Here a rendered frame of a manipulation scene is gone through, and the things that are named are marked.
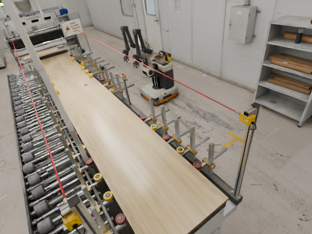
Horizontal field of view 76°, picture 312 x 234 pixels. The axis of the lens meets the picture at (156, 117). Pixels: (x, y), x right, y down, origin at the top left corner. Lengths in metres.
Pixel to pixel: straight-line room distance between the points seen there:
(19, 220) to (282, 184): 3.47
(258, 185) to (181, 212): 1.57
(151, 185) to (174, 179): 0.22
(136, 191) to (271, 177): 1.96
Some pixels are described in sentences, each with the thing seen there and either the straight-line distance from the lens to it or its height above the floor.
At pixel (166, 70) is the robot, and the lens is 4.16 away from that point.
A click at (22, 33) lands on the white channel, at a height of 2.18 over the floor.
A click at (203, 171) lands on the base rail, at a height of 0.70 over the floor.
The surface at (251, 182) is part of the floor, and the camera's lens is 3.08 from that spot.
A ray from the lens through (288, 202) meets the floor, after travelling 3.05.
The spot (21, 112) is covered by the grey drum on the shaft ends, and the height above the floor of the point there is 0.84.
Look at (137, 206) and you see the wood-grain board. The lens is 1.80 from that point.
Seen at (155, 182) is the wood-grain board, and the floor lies 0.90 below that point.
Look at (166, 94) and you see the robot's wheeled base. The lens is 4.32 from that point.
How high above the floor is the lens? 2.45
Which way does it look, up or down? 37 degrees down
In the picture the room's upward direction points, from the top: 9 degrees counter-clockwise
